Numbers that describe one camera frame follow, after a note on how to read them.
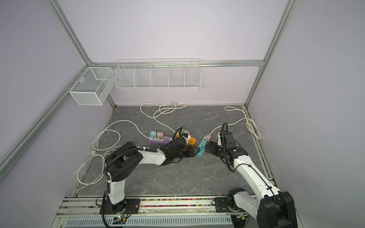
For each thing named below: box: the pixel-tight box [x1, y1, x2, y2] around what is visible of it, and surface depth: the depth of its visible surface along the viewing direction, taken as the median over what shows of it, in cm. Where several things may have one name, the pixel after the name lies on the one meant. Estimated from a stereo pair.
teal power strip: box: [196, 135, 207, 158], surface depth 93 cm
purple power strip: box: [148, 136, 173, 144], surface depth 98 cm
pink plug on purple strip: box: [156, 131, 164, 139], surface depth 96 cm
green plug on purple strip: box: [149, 130, 158, 138], surface depth 98 cm
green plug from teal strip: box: [200, 138, 208, 149], surface depth 92 cm
